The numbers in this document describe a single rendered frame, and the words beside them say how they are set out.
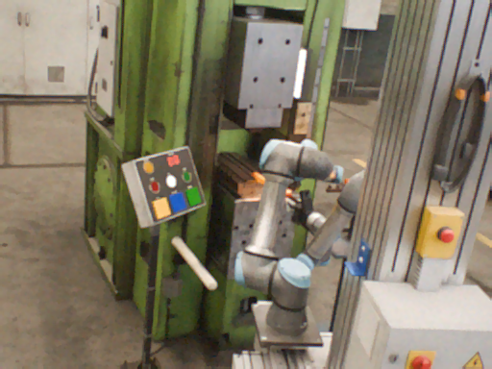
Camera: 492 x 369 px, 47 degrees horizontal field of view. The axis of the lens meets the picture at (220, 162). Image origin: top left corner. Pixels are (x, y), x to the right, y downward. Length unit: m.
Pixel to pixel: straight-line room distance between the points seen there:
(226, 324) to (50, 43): 5.43
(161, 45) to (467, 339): 2.07
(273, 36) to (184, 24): 0.42
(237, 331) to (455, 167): 1.94
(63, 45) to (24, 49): 0.50
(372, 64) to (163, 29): 7.68
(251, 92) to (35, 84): 5.49
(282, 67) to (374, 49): 7.67
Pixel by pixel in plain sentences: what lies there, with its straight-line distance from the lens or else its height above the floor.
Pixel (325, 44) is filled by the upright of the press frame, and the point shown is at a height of 1.66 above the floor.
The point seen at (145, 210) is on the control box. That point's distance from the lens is 2.37.
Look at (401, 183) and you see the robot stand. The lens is 1.53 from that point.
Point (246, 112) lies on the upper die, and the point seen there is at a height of 1.34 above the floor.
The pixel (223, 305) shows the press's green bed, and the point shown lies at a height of 0.30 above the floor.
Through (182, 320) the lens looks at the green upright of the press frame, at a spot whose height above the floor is 0.12.
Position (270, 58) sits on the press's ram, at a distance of 2.70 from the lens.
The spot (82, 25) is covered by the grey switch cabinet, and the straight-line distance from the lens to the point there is 7.84.
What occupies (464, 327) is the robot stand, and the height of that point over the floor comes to 1.23.
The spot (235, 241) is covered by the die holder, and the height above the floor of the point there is 0.69.
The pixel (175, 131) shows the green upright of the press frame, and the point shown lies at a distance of 2.73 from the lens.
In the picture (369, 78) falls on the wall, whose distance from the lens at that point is 10.44.
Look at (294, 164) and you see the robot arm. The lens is 2.00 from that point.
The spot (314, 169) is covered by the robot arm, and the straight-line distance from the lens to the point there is 2.00.
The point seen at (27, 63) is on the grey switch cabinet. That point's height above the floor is 0.51.
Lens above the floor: 2.01
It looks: 19 degrees down
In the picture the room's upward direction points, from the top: 6 degrees clockwise
